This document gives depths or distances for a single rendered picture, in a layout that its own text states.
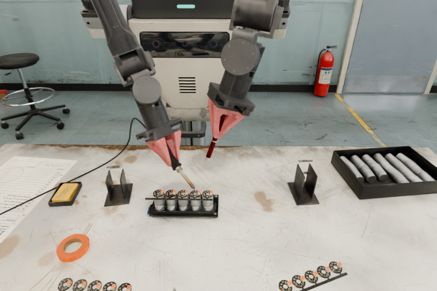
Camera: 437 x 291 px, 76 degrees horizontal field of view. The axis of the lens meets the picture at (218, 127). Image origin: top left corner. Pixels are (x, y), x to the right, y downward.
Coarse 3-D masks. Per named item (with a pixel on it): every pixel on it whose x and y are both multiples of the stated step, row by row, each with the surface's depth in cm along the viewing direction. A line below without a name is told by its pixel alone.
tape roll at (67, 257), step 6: (78, 234) 60; (66, 240) 58; (72, 240) 59; (78, 240) 59; (84, 240) 58; (60, 246) 57; (66, 246) 58; (84, 246) 57; (60, 252) 56; (72, 252) 56; (78, 252) 56; (84, 252) 57; (60, 258) 55; (66, 258) 55; (72, 258) 55; (78, 258) 56
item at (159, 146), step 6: (150, 138) 65; (162, 138) 63; (150, 144) 66; (156, 144) 64; (162, 144) 63; (156, 150) 67; (162, 150) 64; (162, 156) 67; (168, 156) 65; (168, 162) 66
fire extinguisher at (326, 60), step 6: (324, 54) 297; (330, 54) 295; (324, 60) 296; (330, 60) 295; (318, 66) 307; (324, 66) 298; (330, 66) 298; (318, 72) 307; (324, 72) 301; (330, 72) 302; (318, 78) 308; (324, 78) 304; (318, 84) 311; (324, 84) 308; (318, 90) 313; (324, 90) 311
